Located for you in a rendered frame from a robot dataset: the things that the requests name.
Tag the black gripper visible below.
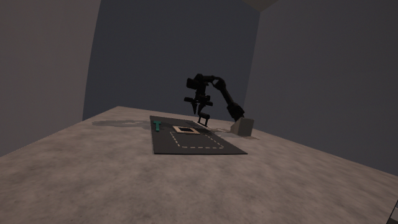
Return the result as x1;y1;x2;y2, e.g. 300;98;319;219
184;90;213;115

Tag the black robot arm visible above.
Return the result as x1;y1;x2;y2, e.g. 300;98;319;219
186;74;244;121

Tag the tan square tile with black center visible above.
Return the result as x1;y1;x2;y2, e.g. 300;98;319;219
172;126;200;134

